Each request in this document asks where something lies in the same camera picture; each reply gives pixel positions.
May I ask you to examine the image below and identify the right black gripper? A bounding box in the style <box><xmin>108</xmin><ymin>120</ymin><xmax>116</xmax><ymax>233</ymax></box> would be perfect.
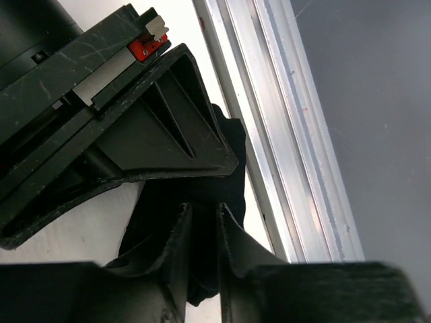
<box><xmin>0</xmin><ymin>3</ymin><xmax>172</xmax><ymax>203</ymax></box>

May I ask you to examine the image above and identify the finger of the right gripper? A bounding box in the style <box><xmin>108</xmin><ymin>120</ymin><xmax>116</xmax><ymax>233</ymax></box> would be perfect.
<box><xmin>1</xmin><ymin>44</ymin><xmax>239</xmax><ymax>250</ymax></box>

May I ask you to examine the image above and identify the black underwear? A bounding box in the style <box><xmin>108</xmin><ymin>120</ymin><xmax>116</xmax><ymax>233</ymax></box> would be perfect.
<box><xmin>119</xmin><ymin>105</ymin><xmax>246</xmax><ymax>306</ymax></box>

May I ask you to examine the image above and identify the aluminium mounting rail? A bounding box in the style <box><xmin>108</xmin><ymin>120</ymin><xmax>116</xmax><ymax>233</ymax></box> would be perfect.
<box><xmin>194</xmin><ymin>1</ymin><xmax>364</xmax><ymax>262</ymax></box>

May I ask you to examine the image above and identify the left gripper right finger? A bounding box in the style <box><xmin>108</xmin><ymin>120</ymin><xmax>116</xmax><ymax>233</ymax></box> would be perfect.
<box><xmin>218</xmin><ymin>203</ymin><xmax>285</xmax><ymax>322</ymax></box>

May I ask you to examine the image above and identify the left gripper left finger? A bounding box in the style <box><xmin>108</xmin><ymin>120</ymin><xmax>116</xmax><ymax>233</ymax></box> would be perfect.
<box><xmin>71</xmin><ymin>203</ymin><xmax>192</xmax><ymax>322</ymax></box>

